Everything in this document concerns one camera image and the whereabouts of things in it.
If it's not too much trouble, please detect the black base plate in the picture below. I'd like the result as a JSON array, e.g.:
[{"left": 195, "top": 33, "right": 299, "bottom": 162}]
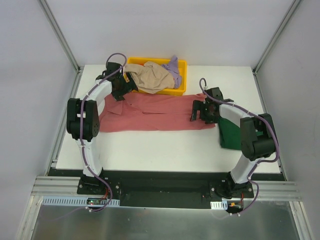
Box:
[{"left": 48, "top": 167, "right": 260, "bottom": 209}]

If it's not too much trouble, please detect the right aluminium frame post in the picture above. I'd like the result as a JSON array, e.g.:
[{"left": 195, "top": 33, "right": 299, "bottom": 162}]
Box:
[{"left": 252, "top": 0, "right": 303, "bottom": 76}]

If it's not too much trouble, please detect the yellow plastic bin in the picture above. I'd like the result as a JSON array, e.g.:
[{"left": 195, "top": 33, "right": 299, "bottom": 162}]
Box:
[{"left": 127, "top": 57, "right": 187, "bottom": 96}]

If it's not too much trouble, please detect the beige t shirt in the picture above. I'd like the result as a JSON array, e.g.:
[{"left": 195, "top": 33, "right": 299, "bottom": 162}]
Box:
[{"left": 124, "top": 61, "right": 175, "bottom": 94}]

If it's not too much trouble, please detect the pink t shirt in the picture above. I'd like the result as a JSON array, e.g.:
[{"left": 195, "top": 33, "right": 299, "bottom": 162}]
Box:
[{"left": 99, "top": 92, "right": 216, "bottom": 133}]

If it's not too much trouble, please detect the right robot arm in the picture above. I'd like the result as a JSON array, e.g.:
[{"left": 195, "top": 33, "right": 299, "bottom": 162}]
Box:
[{"left": 190, "top": 87, "right": 279, "bottom": 199}]

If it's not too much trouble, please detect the right white cable duct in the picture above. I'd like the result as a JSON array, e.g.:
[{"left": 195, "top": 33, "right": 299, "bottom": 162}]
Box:
[{"left": 210, "top": 200, "right": 228, "bottom": 211}]

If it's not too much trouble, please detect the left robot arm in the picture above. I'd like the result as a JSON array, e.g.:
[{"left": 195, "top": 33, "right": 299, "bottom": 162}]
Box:
[{"left": 66, "top": 62, "right": 138, "bottom": 195}]

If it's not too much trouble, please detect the left aluminium frame post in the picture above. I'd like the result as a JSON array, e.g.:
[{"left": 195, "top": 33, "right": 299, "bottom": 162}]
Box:
[{"left": 37, "top": 0, "right": 85, "bottom": 73}]

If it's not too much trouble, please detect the left white cable duct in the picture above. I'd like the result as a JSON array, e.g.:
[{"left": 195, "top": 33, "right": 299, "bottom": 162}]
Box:
[{"left": 42, "top": 196, "right": 120, "bottom": 208}]

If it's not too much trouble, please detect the aluminium frame post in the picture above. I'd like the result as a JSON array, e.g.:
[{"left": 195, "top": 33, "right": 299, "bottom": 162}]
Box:
[
  {"left": 37, "top": 0, "right": 85, "bottom": 73},
  {"left": 252, "top": 0, "right": 303, "bottom": 76}
]

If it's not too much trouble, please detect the green t shirt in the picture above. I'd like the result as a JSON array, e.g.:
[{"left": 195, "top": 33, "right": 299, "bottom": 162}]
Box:
[{"left": 217, "top": 117, "right": 275, "bottom": 152}]

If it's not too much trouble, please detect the purple t shirt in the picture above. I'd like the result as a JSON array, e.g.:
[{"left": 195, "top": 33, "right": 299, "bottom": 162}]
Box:
[{"left": 161, "top": 55, "right": 182, "bottom": 89}]

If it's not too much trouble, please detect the white cable duct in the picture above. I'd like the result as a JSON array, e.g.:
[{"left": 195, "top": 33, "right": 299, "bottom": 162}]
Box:
[
  {"left": 42, "top": 196, "right": 120, "bottom": 208},
  {"left": 210, "top": 200, "right": 228, "bottom": 211}
]

